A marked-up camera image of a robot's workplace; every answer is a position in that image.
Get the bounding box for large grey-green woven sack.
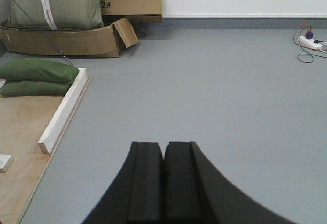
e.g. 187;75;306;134
5;0;103;31

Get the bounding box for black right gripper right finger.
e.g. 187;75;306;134
163;141;291;223

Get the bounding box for white power strip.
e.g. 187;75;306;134
299;35;322;50

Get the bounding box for brown cardboard box labelled 2#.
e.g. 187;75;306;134
100;0;162;23

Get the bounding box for dark steel guy wire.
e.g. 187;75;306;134
0;0;63;55

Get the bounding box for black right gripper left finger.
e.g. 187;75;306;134
84;142;163;223

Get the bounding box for dark thin cable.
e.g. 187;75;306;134
297;47;327;63

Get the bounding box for white wooden edge rail far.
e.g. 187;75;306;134
38;68;90;154

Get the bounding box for plywood base board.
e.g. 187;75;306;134
1;79;90;223

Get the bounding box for metal turnbuckle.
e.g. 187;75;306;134
59;51;74;66

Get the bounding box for green sandbag lower far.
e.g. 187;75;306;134
1;81;71;97

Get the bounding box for white wooden brace frame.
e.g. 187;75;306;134
0;154;13;173

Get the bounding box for purple plug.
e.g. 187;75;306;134
305;31;314;40

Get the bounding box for green sandbag top far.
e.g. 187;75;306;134
1;58;79;83

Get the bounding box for flattened brown cardboard box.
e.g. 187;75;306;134
1;18;138;58

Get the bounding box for green sandbag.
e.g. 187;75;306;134
1;81;71;97
1;58;79;83

